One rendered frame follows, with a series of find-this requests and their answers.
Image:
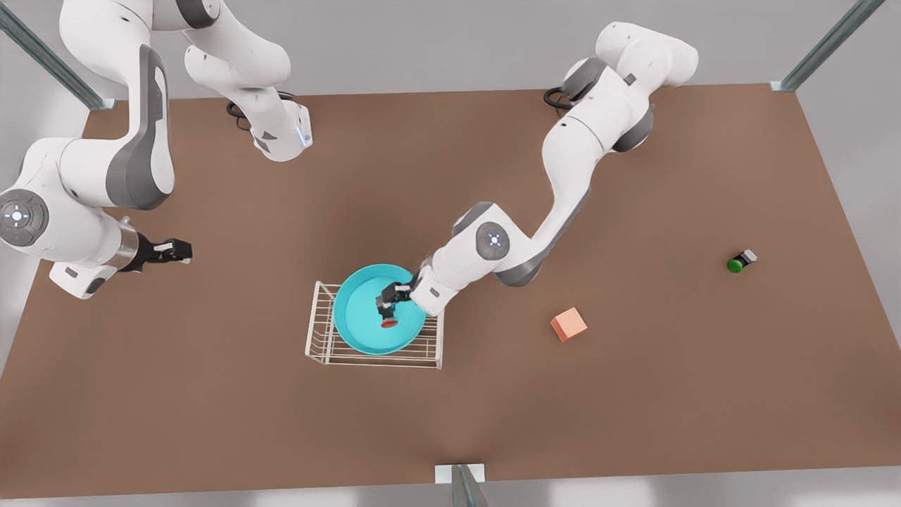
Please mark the teal round plate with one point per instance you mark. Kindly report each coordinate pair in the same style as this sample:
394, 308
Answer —
366, 317

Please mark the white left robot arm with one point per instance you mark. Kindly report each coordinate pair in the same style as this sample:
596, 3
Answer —
584, 155

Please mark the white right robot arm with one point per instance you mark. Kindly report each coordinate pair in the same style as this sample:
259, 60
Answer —
141, 134

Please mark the orange cube block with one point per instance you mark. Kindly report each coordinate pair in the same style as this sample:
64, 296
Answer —
569, 324

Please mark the silver frame post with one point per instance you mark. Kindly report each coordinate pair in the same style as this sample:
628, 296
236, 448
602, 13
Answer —
827, 46
464, 486
49, 60

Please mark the green button switch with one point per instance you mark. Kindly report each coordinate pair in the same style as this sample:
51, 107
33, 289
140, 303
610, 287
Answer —
739, 262

